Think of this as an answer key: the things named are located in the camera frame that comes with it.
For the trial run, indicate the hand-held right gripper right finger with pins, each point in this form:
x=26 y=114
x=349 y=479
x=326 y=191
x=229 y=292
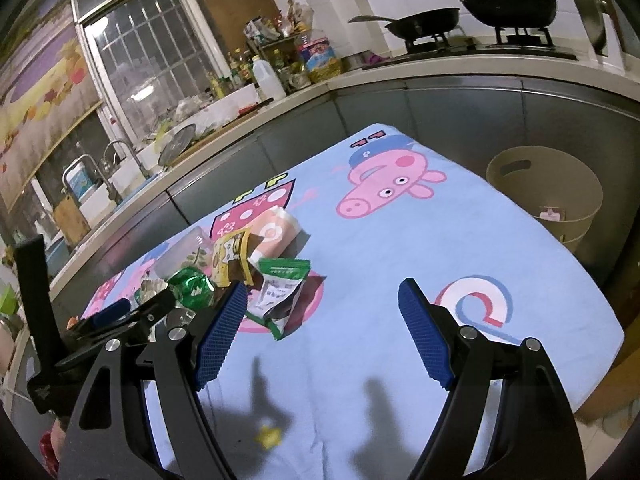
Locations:
x=425 y=335

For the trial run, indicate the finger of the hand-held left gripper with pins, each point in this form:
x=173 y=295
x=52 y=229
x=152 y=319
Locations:
x=112 y=310
x=150 y=306

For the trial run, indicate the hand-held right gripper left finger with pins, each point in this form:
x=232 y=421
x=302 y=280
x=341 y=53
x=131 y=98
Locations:
x=220 y=330

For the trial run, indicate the crushed green can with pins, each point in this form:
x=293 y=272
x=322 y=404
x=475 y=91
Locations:
x=192 y=287

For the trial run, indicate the beige trash bin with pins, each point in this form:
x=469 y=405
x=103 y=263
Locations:
x=545 y=185

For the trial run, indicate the crumpled silver wrapper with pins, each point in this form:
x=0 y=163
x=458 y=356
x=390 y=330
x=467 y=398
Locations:
x=150 y=287

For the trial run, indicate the clear plastic cup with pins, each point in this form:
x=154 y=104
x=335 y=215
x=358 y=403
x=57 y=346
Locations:
x=185 y=252

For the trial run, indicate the green white snack packet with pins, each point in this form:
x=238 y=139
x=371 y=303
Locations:
x=280 y=290

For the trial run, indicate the yellow snack packet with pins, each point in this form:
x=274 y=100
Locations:
x=230 y=255

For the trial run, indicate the wooden cutting board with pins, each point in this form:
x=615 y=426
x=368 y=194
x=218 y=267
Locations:
x=70 y=217

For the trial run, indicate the printed cartoon blanket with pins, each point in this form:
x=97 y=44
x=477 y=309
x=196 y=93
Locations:
x=375 y=260

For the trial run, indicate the pink white tissue pack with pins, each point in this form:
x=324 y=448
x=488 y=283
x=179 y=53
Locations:
x=272 y=232

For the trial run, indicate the small yellow scrap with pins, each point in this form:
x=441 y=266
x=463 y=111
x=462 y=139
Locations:
x=267 y=435

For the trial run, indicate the blue white container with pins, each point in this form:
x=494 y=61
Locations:
x=80 y=182

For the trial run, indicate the steel faucet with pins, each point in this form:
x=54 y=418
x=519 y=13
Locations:
x=122 y=147

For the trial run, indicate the round metal lid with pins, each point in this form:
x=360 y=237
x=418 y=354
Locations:
x=175 y=145

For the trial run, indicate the small pink item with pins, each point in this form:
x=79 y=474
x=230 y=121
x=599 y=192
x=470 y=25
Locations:
x=550 y=215

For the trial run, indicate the cardboard box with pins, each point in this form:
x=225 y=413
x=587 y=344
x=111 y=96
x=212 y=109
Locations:
x=615 y=385

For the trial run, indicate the white box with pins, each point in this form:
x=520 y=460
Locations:
x=230 y=105

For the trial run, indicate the group of condiment bottles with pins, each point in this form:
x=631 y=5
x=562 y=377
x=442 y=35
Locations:
x=235 y=67

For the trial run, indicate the white plastic jug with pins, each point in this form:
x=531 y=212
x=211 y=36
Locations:
x=267 y=80

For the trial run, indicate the barred kitchen window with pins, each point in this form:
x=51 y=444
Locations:
x=150 y=45

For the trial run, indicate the yellow oil bottle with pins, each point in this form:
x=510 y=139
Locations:
x=322 y=62

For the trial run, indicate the gas stove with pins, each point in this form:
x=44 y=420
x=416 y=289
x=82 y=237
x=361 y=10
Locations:
x=475 y=49

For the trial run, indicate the black frying pan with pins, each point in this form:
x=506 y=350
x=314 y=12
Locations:
x=425 y=22

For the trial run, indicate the hanging steel lid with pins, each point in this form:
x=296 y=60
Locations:
x=585 y=5

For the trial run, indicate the wall poster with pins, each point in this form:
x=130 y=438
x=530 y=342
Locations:
x=40 y=95

